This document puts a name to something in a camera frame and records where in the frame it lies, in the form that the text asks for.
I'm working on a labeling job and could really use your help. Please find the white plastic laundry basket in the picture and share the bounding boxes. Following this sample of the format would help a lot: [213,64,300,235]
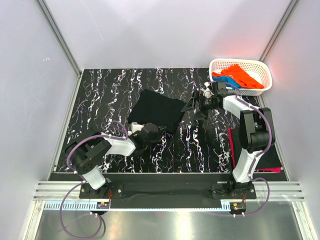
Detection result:
[209,58,273,96]

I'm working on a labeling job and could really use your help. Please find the folded black t shirt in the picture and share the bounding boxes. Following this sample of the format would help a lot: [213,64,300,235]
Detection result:
[228,126,283,173]

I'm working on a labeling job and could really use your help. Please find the left aluminium frame post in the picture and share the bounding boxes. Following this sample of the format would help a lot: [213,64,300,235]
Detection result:
[35,0,82,77]

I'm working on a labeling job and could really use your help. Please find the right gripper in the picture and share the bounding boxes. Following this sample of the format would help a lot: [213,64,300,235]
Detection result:
[181,90,219,121]

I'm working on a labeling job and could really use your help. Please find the aluminium frame post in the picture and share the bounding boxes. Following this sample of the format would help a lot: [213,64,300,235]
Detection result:
[258,0,300,62]
[35,0,82,77]

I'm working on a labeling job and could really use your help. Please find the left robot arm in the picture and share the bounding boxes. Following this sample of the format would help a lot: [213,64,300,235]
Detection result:
[64,122,166,198]

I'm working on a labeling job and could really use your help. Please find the right aluminium frame post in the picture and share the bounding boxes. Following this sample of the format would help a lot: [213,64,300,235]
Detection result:
[258,0,300,62]

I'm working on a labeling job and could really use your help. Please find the blue t shirt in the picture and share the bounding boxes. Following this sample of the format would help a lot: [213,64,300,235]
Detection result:
[212,75,241,90]

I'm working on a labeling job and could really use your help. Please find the black polo shirt blue logo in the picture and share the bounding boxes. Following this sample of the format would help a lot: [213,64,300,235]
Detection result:
[127,89,186,134]

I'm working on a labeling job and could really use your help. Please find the folded magenta t shirt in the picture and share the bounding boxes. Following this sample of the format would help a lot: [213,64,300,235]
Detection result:
[227,128,282,174]

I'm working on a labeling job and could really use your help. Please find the aluminium front rail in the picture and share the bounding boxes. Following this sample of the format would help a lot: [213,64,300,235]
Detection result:
[34,181,305,202]

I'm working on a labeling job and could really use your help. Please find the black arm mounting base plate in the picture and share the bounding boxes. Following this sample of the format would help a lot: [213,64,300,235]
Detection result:
[79,173,257,211]

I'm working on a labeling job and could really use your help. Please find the orange t shirt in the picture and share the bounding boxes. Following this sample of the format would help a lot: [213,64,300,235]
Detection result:
[211,64,264,89]

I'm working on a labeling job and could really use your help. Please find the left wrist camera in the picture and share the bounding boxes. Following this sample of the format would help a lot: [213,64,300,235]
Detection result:
[128,122,144,136]

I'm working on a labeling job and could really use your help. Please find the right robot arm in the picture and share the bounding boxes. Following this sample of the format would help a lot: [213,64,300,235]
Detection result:
[181,81,275,199]

